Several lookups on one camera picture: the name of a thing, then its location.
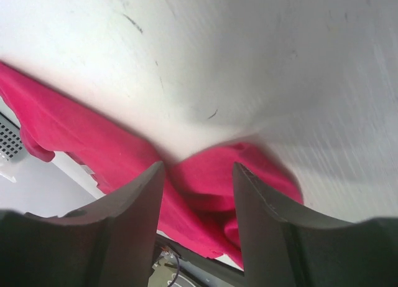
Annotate magenta t shirt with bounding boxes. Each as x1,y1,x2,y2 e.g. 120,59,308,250
1,65,303,265

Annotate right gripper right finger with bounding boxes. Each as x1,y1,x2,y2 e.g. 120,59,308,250
233,163,397,286

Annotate white plastic basket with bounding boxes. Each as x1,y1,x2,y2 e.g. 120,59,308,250
1,98,29,183

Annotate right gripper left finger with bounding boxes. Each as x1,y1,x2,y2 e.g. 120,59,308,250
1,162,165,286

